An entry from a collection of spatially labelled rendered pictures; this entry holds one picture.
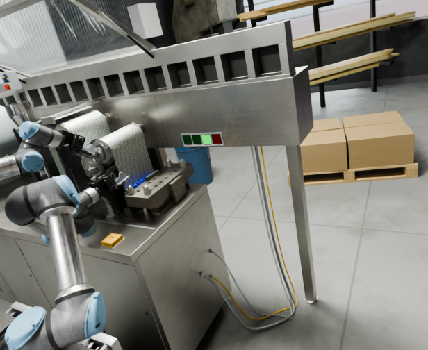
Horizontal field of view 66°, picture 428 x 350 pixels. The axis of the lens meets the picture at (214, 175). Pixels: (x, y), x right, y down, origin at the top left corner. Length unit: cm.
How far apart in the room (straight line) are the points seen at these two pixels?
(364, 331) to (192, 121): 150
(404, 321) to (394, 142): 180
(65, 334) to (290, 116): 115
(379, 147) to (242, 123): 215
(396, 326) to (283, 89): 146
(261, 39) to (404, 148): 239
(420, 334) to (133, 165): 177
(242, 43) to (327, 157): 220
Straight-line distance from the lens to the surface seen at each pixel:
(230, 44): 153
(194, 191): 184
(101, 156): 171
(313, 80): 583
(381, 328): 223
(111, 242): 157
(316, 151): 347
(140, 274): 157
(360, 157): 355
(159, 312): 172
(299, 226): 195
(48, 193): 121
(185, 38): 728
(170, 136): 184
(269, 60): 155
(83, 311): 110
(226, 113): 160
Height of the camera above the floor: 168
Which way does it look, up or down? 23 degrees down
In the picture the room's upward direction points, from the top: 13 degrees counter-clockwise
